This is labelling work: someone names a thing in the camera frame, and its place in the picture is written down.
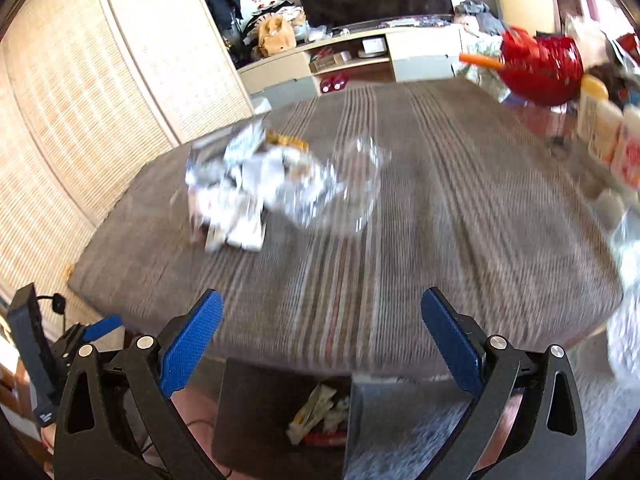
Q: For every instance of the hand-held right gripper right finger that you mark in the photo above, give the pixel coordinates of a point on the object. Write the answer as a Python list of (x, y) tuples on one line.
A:
[(450, 340)]

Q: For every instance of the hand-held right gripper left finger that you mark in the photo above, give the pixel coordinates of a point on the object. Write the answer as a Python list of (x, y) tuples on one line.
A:
[(192, 340)]

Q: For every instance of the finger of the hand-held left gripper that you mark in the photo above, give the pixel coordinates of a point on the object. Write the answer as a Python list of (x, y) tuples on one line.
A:
[(102, 327)]

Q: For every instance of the black trash bin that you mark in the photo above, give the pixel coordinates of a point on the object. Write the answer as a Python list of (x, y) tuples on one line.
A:
[(250, 410)]

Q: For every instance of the yellow and white wrapper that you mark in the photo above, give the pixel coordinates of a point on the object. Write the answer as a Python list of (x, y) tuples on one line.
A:
[(312, 412)]

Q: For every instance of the pile of wrappers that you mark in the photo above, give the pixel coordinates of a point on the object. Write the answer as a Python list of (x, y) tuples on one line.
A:
[(235, 185)]

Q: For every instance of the clear plastic bag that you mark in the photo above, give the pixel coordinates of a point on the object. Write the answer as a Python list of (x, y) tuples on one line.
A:
[(355, 180)]

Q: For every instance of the plaid tablecloth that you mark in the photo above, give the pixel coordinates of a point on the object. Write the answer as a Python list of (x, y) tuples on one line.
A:
[(450, 210)]

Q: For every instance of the white plastic bag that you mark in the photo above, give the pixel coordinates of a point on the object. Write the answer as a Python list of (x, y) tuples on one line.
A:
[(627, 310)]

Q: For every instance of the rattan folding screen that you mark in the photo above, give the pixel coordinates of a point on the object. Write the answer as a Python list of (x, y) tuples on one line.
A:
[(75, 110)]

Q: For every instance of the white lotion bottle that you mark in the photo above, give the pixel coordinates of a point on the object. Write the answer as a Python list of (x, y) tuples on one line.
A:
[(606, 132)]

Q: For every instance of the yellow capped lotion bottle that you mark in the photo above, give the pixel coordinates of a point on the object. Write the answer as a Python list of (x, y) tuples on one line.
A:
[(592, 110)]

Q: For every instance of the green floral cloth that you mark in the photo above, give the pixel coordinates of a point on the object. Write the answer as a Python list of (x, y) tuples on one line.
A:
[(482, 67)]

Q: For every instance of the cream television cabinet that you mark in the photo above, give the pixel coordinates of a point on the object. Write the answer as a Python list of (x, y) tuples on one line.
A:
[(272, 72)]

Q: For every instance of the red bottles pack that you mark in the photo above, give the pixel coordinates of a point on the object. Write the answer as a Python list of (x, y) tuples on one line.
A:
[(334, 83)]

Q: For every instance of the red perforated bowl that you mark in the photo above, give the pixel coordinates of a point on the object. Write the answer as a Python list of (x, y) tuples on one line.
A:
[(542, 70)]

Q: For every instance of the white box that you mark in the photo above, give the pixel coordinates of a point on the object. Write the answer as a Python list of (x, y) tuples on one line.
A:
[(373, 46)]

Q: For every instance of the brown cardboard box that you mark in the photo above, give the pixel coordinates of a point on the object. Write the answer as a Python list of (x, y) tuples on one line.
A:
[(330, 58)]

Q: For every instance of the brown plush bag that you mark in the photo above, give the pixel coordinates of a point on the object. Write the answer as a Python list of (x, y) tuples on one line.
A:
[(274, 35)]

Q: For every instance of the pile of clothes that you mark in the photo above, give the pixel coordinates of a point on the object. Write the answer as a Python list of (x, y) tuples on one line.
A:
[(475, 15)]

